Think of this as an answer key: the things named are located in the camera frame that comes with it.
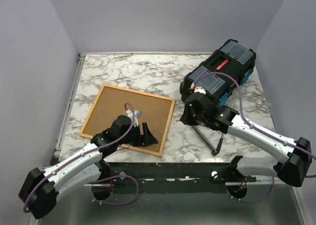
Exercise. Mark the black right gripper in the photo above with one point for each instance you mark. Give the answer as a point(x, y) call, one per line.
point(185, 118)

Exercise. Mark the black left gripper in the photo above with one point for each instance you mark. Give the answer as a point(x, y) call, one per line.
point(146, 139)

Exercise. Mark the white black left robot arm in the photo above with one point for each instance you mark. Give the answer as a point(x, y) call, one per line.
point(41, 189)

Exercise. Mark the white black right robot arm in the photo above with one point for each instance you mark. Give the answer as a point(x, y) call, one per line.
point(289, 159)

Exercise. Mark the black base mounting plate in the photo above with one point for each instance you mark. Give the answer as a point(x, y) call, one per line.
point(171, 177)

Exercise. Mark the black plastic toolbox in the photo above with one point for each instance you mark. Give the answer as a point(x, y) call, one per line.
point(233, 59)

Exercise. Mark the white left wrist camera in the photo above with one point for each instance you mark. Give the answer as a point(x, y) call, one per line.
point(134, 116)

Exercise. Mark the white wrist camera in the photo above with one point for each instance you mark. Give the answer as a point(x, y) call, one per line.
point(197, 89)
point(134, 116)

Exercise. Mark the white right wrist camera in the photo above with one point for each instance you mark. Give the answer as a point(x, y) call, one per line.
point(197, 89)

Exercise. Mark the aluminium extrusion rail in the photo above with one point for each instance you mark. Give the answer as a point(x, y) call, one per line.
point(292, 183)

